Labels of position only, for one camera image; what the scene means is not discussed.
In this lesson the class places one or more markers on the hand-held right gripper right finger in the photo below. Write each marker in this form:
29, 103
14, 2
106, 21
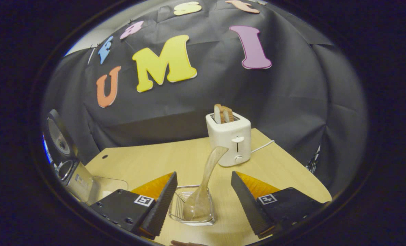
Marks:
249, 208

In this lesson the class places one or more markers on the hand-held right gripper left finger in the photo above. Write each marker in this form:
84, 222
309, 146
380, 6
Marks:
160, 208

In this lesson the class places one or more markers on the wooden spoon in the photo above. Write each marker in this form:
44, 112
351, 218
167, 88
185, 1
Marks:
202, 191

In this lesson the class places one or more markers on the dark silver rice cooker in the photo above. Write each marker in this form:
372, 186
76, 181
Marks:
61, 140

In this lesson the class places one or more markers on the white toaster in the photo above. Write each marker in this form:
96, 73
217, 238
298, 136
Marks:
228, 143

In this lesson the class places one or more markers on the dark metal stand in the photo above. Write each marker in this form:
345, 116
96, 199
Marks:
313, 164

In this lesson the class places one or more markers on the toasted bread slice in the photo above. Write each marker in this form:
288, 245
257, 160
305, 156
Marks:
223, 114

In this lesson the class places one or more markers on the black backdrop cloth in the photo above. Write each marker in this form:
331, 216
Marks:
291, 102

